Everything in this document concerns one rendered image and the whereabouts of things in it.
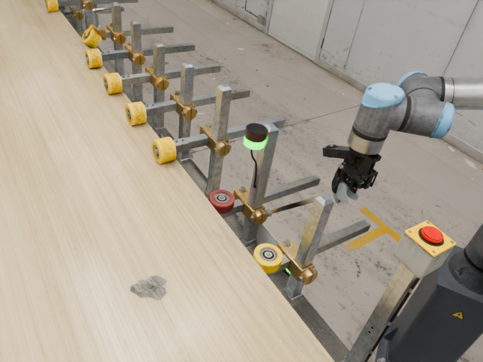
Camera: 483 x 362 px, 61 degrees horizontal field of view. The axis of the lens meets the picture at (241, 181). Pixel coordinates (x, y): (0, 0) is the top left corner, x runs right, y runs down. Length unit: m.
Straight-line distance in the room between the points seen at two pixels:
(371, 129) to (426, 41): 2.95
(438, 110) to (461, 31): 2.76
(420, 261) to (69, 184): 0.98
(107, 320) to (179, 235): 0.30
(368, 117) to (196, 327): 0.64
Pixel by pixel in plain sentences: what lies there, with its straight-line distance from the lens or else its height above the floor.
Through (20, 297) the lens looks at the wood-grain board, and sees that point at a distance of 1.08.
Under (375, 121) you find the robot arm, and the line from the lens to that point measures 1.05.
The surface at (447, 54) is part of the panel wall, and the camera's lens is 3.89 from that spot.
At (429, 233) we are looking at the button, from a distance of 0.85.
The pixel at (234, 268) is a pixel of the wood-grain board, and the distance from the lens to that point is 1.08.
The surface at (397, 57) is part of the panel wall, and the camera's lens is 4.14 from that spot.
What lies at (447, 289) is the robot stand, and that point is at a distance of 1.72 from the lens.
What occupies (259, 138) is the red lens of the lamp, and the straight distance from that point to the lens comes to 1.09.
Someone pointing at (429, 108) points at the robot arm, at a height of 1.32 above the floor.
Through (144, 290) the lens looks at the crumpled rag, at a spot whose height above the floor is 0.90.
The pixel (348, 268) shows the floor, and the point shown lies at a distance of 2.43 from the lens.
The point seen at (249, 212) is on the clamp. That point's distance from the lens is 1.31.
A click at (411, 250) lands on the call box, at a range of 0.85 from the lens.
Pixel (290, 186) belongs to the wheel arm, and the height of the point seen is 0.86.
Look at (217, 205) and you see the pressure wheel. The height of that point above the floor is 0.91.
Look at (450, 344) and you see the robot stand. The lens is 1.97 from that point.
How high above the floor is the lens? 1.74
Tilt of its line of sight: 39 degrees down
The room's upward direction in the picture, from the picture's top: 9 degrees clockwise
